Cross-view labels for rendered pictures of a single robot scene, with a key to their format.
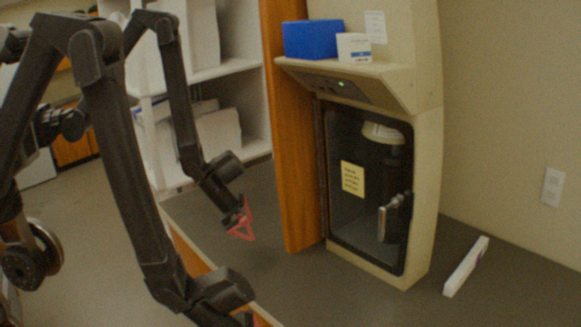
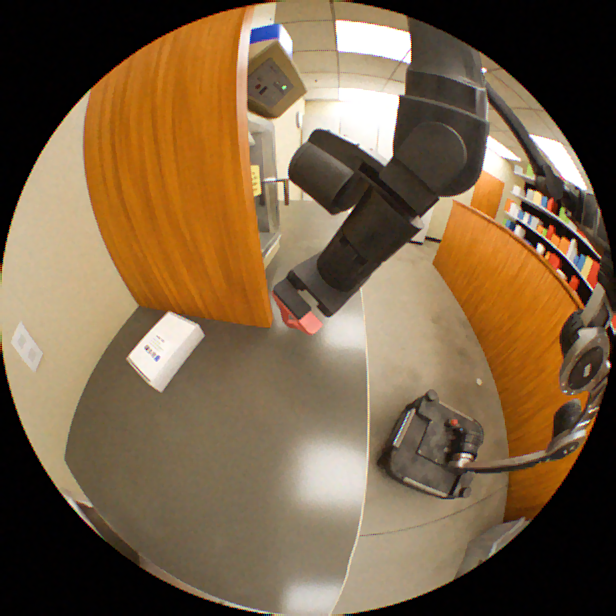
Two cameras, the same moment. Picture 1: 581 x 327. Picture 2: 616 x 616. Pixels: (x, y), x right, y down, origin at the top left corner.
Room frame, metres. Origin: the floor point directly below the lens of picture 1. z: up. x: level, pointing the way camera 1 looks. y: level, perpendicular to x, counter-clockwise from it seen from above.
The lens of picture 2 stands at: (1.12, 0.27, 1.24)
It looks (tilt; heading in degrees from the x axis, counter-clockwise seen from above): 44 degrees down; 223
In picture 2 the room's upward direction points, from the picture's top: straight up
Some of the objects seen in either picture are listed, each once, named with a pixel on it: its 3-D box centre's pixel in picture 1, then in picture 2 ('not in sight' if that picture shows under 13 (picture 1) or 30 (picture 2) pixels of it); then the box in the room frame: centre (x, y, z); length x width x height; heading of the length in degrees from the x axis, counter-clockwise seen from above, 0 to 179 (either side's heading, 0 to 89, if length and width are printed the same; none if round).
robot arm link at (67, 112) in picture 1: (74, 124); not in sight; (0.94, 0.61, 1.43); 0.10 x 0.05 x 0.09; 94
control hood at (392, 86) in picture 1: (342, 82); (272, 86); (0.82, -0.12, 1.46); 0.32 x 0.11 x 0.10; 35
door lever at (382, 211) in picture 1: (387, 220); (281, 191); (0.74, -0.20, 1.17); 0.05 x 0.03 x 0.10; 124
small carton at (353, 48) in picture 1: (354, 47); not in sight; (0.78, -0.15, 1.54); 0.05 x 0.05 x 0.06; 20
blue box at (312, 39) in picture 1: (314, 37); (262, 47); (0.88, -0.08, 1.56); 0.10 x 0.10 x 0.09; 35
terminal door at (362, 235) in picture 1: (363, 191); (258, 188); (0.85, -0.16, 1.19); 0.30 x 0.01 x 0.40; 34
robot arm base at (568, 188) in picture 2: not in sight; (567, 195); (0.43, 0.64, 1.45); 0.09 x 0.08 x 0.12; 4
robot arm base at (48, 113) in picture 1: (54, 122); not in sight; (0.92, 0.68, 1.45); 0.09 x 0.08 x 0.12; 4
